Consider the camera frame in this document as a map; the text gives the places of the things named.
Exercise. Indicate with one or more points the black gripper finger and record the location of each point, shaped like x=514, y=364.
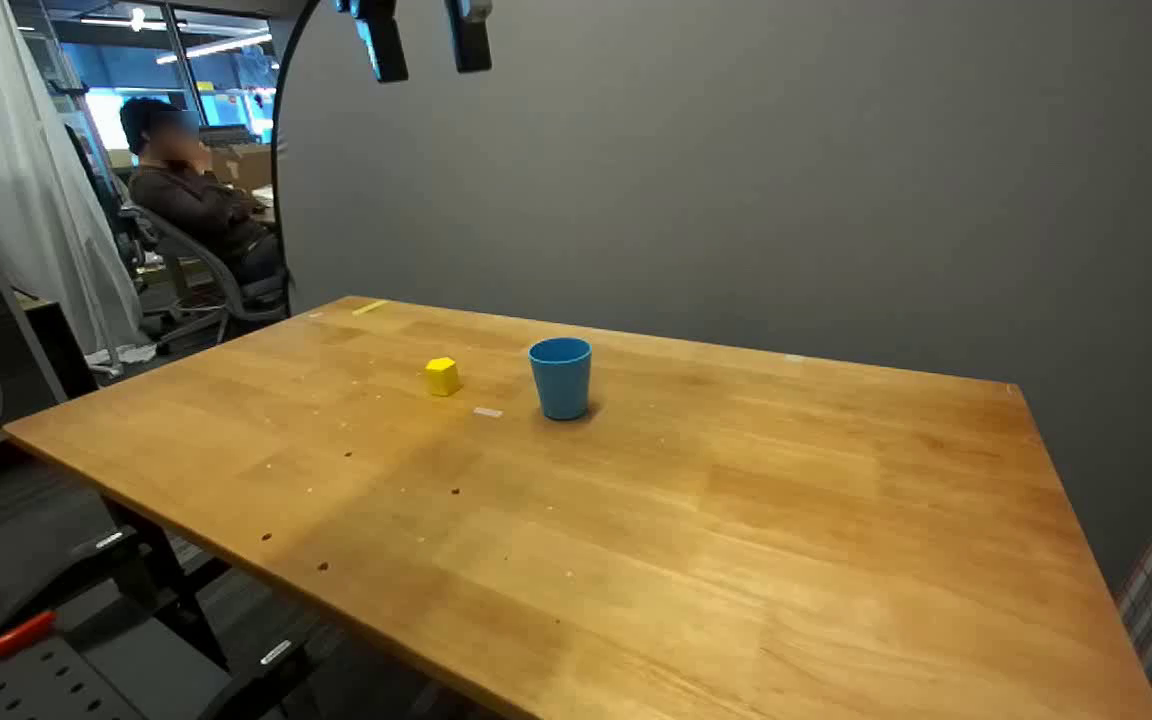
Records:
x=468, y=34
x=387, y=40

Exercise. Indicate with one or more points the yellow block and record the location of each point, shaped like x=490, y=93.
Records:
x=440, y=378

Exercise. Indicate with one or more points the blue plastic cup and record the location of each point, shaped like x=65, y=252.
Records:
x=560, y=381

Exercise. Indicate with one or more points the ceiling light strip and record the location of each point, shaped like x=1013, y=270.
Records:
x=217, y=50

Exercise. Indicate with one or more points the seated person in dark shirt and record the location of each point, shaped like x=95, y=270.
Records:
x=202, y=203

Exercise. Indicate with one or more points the grey office chair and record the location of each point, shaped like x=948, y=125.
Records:
x=190, y=262

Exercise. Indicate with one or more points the white curtain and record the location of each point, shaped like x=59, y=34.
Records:
x=28, y=160

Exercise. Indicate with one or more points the small white tape piece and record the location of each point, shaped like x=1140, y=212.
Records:
x=490, y=415

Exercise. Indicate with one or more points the black table leg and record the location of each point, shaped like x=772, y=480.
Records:
x=160, y=582

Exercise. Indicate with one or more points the black perforated board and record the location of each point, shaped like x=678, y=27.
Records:
x=28, y=680

